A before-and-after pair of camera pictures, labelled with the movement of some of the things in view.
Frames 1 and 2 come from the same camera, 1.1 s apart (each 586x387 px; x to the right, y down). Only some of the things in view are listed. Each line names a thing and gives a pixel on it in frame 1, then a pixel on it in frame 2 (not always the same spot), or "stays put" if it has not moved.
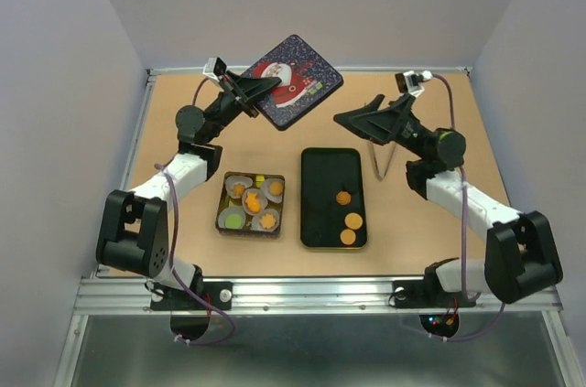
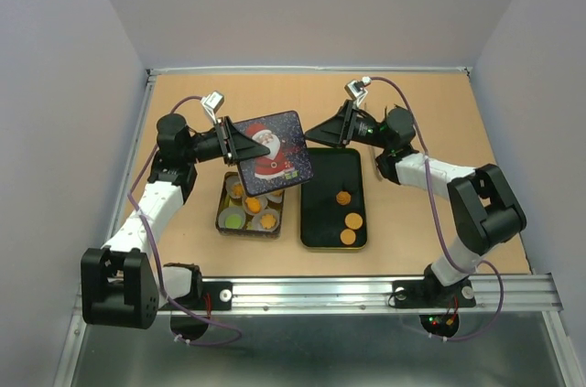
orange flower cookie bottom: x=268 y=220 stays put
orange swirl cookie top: x=239 y=188 stays put
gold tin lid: x=306 y=81 -> x=287 y=162
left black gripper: x=239 y=90 -> x=238 y=145
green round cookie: x=233 y=221 stays put
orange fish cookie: x=253 y=202 stays put
